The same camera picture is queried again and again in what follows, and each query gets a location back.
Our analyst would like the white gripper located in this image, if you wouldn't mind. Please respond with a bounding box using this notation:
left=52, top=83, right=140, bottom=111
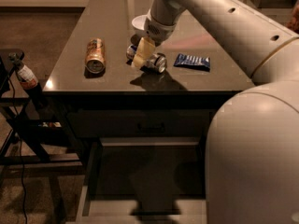
left=132, top=12, right=176, bottom=69

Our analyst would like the blue silver redbull can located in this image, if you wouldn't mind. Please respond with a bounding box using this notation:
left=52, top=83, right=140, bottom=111
left=126, top=44, right=167, bottom=74

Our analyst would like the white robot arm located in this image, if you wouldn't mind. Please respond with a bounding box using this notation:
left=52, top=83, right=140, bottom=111
left=133, top=0, right=299, bottom=224

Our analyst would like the orange soda can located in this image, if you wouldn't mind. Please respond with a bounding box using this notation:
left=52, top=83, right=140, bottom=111
left=85, top=38, right=106, bottom=74

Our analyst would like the closed top drawer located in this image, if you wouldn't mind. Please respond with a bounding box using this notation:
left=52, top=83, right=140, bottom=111
left=67, top=109, right=215, bottom=138

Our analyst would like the open middle drawer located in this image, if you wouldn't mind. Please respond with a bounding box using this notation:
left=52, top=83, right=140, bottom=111
left=65, top=137, right=208, bottom=224

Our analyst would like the white ceramic bowl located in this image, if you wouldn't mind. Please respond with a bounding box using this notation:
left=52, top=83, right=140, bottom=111
left=132, top=15, right=148, bottom=37

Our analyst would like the blue snack packet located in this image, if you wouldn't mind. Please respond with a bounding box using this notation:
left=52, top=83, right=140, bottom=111
left=174, top=53, right=210, bottom=71

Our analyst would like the dark cola bottle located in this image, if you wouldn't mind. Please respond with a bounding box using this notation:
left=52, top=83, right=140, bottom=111
left=8, top=53, right=48, bottom=110

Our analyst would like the dark side table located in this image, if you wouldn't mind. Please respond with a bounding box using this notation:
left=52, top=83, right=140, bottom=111
left=0, top=49, right=83, bottom=185

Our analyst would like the black cable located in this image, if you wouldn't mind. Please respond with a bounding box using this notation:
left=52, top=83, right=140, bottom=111
left=7, top=75, right=30, bottom=224

